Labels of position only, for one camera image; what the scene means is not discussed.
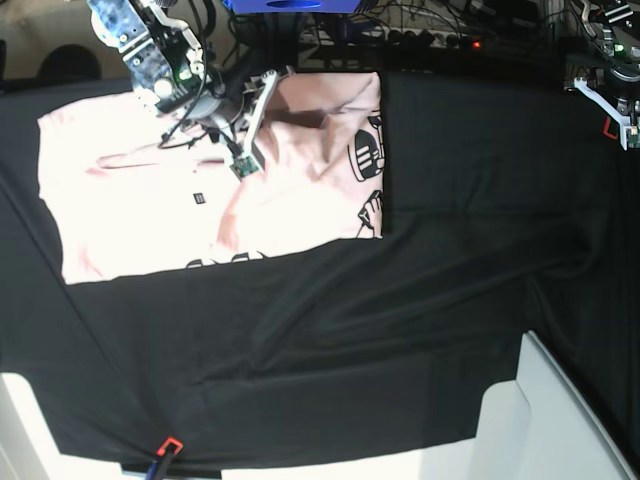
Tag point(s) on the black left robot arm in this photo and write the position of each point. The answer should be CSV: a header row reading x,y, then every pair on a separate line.
x,y
611,62

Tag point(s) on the red blue tool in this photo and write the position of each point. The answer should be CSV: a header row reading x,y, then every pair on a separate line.
x,y
165,456

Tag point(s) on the blue plastic base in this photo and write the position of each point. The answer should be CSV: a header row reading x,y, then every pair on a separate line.
x,y
300,6

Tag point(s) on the pale pink T-shirt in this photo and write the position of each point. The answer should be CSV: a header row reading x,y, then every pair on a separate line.
x,y
125,207

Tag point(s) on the black power strip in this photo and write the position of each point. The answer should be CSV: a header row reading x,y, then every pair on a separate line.
x,y
382,36

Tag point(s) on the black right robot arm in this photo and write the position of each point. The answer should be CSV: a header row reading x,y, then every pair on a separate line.
x,y
173,76

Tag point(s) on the red bracket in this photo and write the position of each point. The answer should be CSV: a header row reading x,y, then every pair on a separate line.
x,y
610,129

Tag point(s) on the black table cloth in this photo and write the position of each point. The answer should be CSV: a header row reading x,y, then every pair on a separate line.
x,y
506,210

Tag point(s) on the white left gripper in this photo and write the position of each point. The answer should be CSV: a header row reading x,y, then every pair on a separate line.
x,y
618,97

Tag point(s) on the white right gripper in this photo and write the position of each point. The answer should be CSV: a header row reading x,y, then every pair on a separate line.
x,y
246,159

